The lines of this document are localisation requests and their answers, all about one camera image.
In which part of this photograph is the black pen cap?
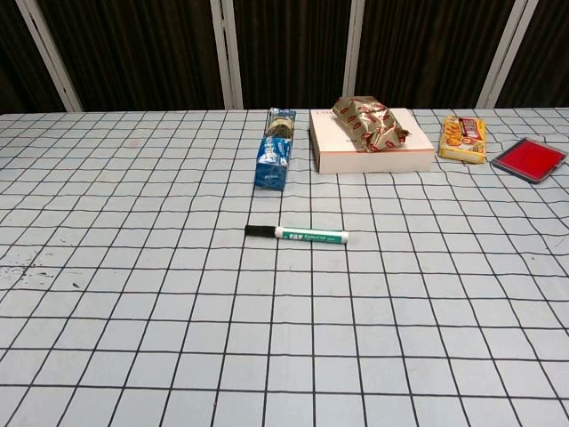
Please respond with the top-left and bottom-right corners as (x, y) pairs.
(244, 223), (277, 238)

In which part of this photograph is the green pen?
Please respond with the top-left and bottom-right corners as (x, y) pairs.
(273, 225), (350, 246)

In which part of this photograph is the blue cookie box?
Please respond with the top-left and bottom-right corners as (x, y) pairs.
(253, 107), (298, 193)

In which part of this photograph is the white pink cardboard box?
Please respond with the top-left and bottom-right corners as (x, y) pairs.
(309, 107), (436, 175)

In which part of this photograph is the gold red snack bag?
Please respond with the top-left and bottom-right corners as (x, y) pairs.
(332, 95), (413, 154)

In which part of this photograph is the white black checkered tablecloth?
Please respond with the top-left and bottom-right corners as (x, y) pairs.
(0, 108), (569, 427)

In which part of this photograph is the yellow snack package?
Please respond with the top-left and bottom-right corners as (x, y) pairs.
(437, 115), (488, 165)

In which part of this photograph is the red ink pad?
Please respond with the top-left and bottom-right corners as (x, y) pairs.
(490, 136), (569, 186)

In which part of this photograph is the white frame post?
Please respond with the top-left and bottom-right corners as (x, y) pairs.
(341, 0), (380, 110)
(209, 0), (244, 110)
(477, 0), (541, 109)
(15, 0), (84, 113)

